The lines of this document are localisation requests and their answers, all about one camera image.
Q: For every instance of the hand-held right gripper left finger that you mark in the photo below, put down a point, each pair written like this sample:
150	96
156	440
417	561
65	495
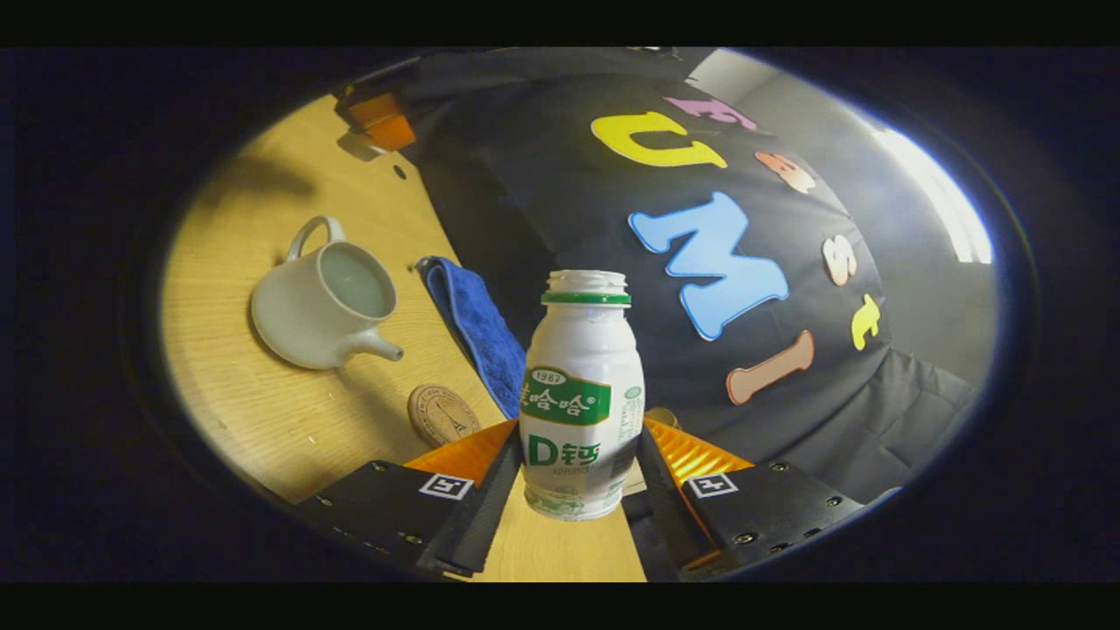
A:
490	516

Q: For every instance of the white ceramic teacup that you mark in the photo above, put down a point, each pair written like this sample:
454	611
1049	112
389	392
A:
297	324

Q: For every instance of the round brown coaster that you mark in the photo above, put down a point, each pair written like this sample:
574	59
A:
442	416

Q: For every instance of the white water bottle green label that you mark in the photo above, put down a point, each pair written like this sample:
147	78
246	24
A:
582	350

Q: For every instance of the black backdrop cloth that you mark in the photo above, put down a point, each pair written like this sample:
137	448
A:
542	192

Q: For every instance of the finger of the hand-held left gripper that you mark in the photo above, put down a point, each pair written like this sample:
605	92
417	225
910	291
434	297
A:
389	127

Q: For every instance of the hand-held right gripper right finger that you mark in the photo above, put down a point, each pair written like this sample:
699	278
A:
665	507

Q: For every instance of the blue towel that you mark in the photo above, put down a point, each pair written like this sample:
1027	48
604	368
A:
477	324

